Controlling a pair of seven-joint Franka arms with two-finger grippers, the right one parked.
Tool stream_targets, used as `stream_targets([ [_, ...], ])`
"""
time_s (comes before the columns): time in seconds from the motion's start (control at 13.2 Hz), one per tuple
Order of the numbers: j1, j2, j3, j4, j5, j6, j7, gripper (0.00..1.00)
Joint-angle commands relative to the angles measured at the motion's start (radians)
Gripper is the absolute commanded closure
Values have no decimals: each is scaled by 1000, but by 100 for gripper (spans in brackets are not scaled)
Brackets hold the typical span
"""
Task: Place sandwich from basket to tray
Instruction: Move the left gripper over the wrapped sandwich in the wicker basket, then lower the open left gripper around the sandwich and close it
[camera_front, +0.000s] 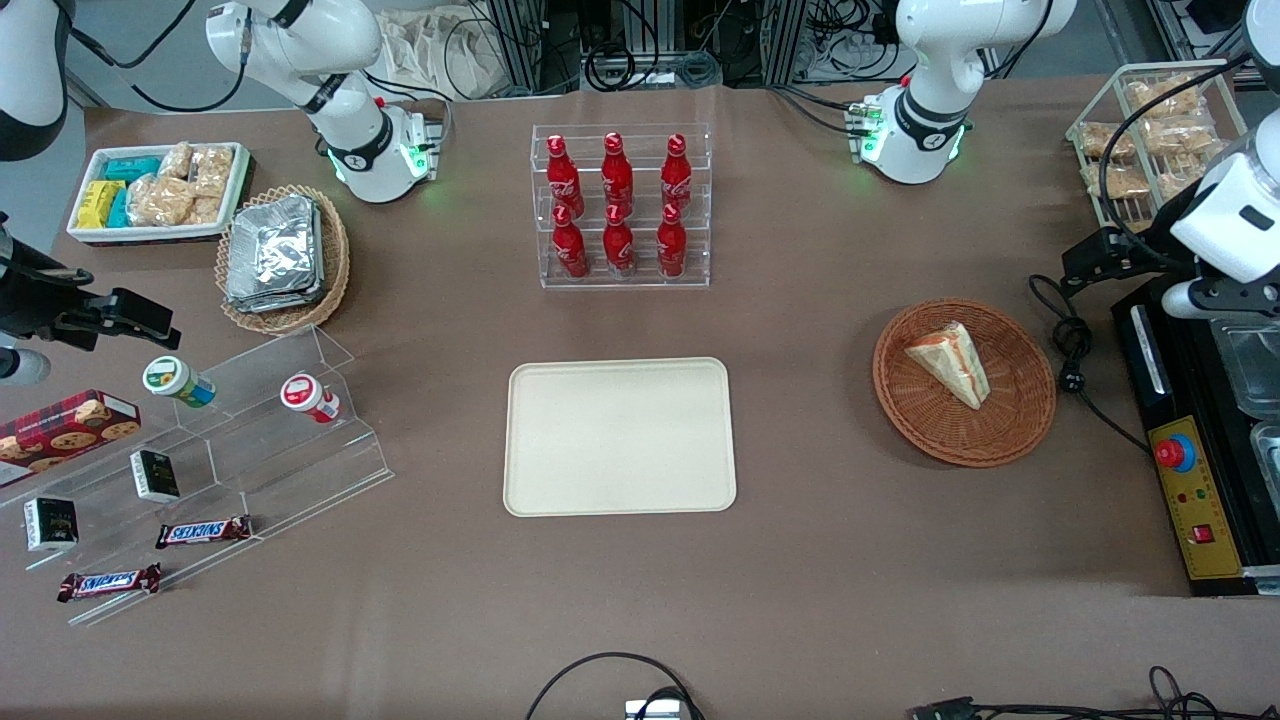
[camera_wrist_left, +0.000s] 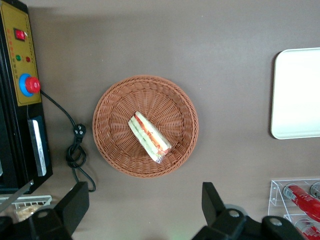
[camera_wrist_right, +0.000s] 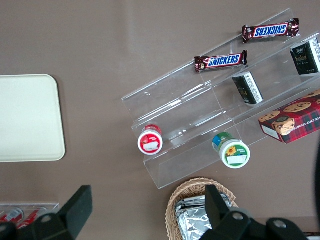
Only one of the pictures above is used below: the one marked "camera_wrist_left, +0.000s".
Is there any red soda can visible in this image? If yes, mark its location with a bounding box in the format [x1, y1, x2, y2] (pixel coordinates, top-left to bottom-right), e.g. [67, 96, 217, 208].
[293, 218, 320, 240]
[282, 184, 320, 223]

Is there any black machine with yellow panel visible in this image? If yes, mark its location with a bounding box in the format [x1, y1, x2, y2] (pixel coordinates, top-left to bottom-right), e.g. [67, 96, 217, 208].
[0, 0, 54, 213]

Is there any plastic-wrapped triangle sandwich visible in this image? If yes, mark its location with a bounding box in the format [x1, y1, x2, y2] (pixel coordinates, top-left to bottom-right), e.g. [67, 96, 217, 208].
[127, 111, 173, 165]

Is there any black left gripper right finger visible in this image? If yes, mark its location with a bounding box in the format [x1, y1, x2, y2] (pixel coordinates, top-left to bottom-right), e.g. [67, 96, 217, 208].
[191, 181, 263, 240]

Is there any silver-topped can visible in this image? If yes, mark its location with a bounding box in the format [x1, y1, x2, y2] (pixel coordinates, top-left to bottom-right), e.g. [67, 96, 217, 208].
[309, 181, 320, 200]

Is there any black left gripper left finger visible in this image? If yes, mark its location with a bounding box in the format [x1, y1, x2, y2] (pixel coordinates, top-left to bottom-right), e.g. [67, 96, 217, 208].
[28, 181, 90, 240]

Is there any round brown wicker basket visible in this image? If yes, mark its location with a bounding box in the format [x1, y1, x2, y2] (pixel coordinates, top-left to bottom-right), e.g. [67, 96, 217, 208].
[92, 75, 200, 179]

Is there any white plastic slotted basket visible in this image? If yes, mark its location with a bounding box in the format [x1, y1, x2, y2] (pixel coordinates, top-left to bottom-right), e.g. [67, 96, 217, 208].
[0, 194, 53, 211]

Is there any black power cable with plug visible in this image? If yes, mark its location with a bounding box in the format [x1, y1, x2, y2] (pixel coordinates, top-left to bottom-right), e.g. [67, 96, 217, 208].
[39, 89, 97, 193]

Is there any clear acrylic can rack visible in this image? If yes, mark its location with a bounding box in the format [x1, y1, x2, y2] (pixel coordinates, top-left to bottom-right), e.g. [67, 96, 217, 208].
[267, 178, 320, 240]

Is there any bagged beige snack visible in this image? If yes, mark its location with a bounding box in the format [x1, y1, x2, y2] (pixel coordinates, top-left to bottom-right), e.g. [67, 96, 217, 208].
[14, 204, 42, 223]

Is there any cream white plastic tray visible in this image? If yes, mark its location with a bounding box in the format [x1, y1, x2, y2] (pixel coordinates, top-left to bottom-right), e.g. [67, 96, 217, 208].
[270, 47, 320, 140]

